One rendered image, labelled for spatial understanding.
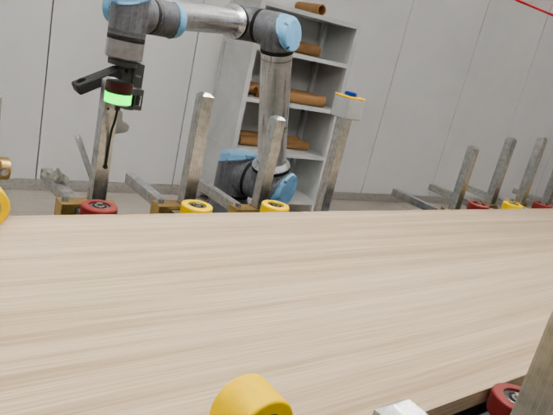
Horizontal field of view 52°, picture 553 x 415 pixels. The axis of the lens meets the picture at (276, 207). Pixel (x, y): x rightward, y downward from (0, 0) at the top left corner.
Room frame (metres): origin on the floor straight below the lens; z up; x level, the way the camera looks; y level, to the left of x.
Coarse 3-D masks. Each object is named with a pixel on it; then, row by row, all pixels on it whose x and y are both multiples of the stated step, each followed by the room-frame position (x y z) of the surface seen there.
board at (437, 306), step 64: (0, 256) 0.85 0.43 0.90; (64, 256) 0.91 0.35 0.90; (128, 256) 0.97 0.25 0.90; (192, 256) 1.03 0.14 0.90; (256, 256) 1.11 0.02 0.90; (320, 256) 1.20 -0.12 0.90; (384, 256) 1.30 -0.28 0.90; (448, 256) 1.42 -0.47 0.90; (512, 256) 1.55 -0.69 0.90; (0, 320) 0.67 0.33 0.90; (64, 320) 0.71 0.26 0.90; (128, 320) 0.75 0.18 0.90; (192, 320) 0.79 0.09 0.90; (256, 320) 0.84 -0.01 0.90; (320, 320) 0.89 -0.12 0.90; (384, 320) 0.95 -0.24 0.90; (448, 320) 1.01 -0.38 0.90; (512, 320) 1.08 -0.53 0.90; (0, 384) 0.55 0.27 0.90; (64, 384) 0.57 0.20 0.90; (128, 384) 0.60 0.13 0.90; (192, 384) 0.63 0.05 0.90; (320, 384) 0.70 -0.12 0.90; (384, 384) 0.74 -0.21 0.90; (448, 384) 0.78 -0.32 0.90
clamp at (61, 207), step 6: (60, 198) 1.26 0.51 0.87; (72, 198) 1.28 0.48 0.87; (78, 198) 1.29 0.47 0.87; (84, 198) 1.30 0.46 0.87; (60, 204) 1.24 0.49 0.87; (66, 204) 1.24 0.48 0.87; (72, 204) 1.25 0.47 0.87; (78, 204) 1.26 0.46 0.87; (54, 210) 1.26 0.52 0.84; (60, 210) 1.23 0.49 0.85; (66, 210) 1.24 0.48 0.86; (72, 210) 1.25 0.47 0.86
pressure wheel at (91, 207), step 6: (84, 204) 1.16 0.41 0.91; (90, 204) 1.18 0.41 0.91; (96, 204) 1.18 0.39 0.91; (102, 204) 1.18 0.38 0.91; (108, 204) 1.21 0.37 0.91; (114, 204) 1.21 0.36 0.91; (84, 210) 1.15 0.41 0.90; (90, 210) 1.15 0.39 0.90; (96, 210) 1.15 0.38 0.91; (102, 210) 1.16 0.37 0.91; (108, 210) 1.16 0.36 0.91; (114, 210) 1.18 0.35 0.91
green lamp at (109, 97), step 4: (108, 92) 1.24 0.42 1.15; (104, 96) 1.26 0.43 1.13; (108, 96) 1.24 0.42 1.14; (112, 96) 1.24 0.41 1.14; (116, 96) 1.24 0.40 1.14; (120, 96) 1.24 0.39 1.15; (124, 96) 1.25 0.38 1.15; (128, 96) 1.26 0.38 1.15; (108, 100) 1.24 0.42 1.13; (112, 100) 1.24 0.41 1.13; (116, 100) 1.24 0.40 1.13; (120, 100) 1.24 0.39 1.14; (124, 100) 1.25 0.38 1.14; (128, 100) 1.26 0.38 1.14; (116, 104) 1.24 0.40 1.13; (120, 104) 1.24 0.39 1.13; (124, 104) 1.25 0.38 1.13; (128, 104) 1.26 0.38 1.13
